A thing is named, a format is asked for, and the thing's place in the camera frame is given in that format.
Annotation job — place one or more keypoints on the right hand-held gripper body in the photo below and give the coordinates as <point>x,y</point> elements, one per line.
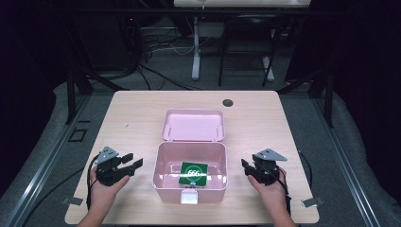
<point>266,171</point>

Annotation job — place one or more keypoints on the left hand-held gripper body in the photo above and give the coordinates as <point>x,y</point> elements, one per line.
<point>108,171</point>

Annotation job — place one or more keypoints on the green card box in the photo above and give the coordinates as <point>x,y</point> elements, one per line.
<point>193,174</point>

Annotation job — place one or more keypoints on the pink storage box with lid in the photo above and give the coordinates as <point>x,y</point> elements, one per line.
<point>192,126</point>

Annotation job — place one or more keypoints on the person's left hand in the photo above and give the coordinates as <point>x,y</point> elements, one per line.
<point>105,194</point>

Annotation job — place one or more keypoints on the person's right hand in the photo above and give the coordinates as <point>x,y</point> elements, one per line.
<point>272,194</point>

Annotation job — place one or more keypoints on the grey metal table clip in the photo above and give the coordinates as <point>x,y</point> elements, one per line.
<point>312,202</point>
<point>72,200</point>

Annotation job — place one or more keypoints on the dark round table grommet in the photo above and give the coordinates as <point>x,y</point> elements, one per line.
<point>227,102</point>

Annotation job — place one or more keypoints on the black metal stand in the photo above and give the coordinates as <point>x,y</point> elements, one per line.
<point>328,94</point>
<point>71,97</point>

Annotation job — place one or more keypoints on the black chair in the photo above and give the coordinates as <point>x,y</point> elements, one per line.
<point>249,38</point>

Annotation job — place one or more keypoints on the white desk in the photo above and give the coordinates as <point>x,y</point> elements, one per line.
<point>196,47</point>

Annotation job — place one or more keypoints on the aluminium floor rail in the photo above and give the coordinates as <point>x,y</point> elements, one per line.
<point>41,170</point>
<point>346,164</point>

